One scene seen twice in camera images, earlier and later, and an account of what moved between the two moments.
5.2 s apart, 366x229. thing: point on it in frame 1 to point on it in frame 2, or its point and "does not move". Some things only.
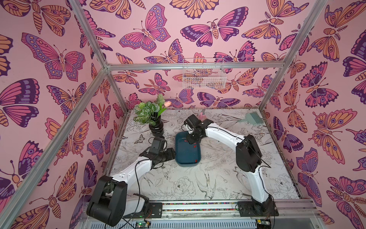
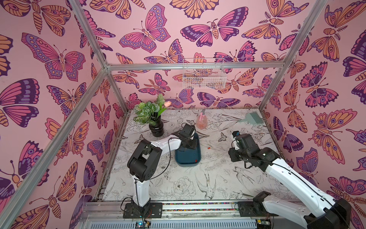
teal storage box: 187,154 does not move
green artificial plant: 147,112 does not move
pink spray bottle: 202,117 does not move
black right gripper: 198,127 to 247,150
